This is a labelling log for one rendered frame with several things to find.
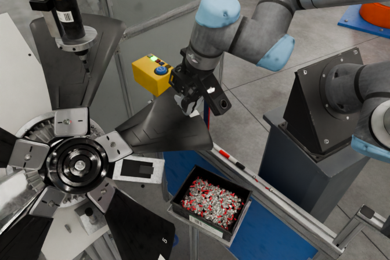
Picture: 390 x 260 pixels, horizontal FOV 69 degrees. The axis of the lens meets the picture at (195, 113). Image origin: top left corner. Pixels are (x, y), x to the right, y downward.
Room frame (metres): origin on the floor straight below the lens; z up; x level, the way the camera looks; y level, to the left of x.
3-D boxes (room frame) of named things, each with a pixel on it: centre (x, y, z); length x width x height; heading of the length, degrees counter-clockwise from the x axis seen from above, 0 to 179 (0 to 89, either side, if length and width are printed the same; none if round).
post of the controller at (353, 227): (0.33, -0.42, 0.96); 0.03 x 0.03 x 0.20; 45
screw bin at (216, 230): (0.47, -0.05, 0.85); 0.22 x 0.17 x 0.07; 61
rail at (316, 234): (0.63, -0.12, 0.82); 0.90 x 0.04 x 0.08; 45
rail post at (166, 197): (0.94, 0.18, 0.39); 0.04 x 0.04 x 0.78; 45
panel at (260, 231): (0.63, -0.12, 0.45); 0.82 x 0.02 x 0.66; 45
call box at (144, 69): (0.91, 0.16, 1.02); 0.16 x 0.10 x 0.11; 45
